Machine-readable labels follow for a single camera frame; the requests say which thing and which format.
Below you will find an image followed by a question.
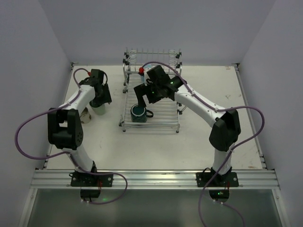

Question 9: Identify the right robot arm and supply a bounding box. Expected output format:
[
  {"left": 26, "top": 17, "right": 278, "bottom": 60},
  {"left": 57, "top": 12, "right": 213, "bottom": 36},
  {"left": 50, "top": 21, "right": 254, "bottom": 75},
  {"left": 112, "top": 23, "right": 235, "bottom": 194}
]
[{"left": 134, "top": 65, "right": 241, "bottom": 175}]

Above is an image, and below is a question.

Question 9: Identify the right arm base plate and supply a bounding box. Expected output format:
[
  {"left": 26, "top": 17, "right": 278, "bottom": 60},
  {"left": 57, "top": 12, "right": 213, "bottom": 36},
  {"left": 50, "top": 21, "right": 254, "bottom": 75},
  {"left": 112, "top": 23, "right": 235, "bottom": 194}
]
[{"left": 196, "top": 171, "right": 239, "bottom": 202}]

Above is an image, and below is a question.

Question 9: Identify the light green plastic cup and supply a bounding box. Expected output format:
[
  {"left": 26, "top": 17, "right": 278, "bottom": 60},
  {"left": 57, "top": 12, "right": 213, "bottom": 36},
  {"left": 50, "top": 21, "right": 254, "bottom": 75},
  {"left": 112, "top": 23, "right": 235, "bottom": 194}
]
[{"left": 90, "top": 104, "right": 106, "bottom": 115}]

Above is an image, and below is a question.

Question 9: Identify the metal dish rack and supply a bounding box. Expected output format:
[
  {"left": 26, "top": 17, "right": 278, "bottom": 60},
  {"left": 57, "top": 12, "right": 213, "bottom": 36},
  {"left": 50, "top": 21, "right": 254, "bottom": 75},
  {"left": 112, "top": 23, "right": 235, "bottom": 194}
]
[{"left": 119, "top": 48, "right": 182, "bottom": 132}]

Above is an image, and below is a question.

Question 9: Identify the aluminium mounting rail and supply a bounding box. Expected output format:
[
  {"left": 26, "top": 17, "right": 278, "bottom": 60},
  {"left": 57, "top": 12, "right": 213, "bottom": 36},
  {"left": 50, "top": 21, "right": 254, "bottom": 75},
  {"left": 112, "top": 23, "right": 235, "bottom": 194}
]
[{"left": 30, "top": 169, "right": 279, "bottom": 190}]

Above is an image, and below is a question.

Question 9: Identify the blue plastic mug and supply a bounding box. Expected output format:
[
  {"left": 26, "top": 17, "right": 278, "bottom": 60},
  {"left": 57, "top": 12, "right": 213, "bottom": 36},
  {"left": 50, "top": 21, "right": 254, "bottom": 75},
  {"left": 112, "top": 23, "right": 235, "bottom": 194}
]
[{"left": 140, "top": 71, "right": 145, "bottom": 83}]

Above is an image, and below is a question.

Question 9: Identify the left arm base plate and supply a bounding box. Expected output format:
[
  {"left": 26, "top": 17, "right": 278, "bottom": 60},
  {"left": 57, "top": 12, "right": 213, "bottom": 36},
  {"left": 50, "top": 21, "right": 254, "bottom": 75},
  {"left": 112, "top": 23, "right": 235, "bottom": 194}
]
[{"left": 69, "top": 171, "right": 113, "bottom": 201}]

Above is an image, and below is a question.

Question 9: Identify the dark green ceramic mug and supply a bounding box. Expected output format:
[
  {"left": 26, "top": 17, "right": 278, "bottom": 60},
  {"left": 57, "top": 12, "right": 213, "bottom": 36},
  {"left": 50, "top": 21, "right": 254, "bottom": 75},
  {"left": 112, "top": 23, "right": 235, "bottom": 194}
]
[{"left": 130, "top": 105, "right": 154, "bottom": 123}]

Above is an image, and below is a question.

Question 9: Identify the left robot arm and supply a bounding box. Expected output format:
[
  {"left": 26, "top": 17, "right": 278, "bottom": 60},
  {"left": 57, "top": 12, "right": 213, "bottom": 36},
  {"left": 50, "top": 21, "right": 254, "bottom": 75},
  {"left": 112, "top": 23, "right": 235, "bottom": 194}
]
[{"left": 47, "top": 69, "right": 112, "bottom": 175}]

